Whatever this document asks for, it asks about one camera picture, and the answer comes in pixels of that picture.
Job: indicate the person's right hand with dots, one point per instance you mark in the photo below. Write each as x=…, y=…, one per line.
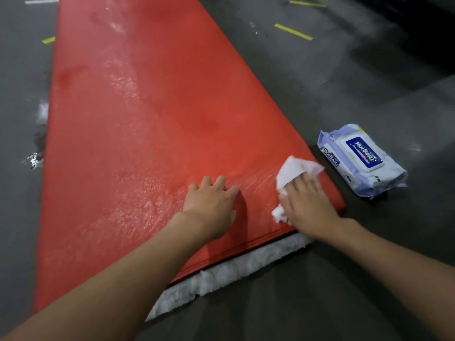
x=309, y=209

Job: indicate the person's left hand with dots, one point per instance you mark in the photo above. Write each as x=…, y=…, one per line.
x=209, y=209

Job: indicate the white wet wipe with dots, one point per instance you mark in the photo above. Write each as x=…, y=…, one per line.
x=295, y=166

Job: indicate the pale blue wipes pack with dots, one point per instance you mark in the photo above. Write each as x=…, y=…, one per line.
x=366, y=163

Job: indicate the red mat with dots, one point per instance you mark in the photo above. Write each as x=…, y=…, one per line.
x=142, y=120

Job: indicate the person's right forearm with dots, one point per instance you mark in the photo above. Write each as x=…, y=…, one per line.
x=398, y=269

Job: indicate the person's left forearm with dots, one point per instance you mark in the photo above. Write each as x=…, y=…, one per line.
x=106, y=284

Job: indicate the white fluffy padding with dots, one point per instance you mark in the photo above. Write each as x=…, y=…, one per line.
x=220, y=273

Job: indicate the yellow tape strip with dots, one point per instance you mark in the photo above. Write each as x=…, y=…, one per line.
x=308, y=3
x=48, y=40
x=293, y=31

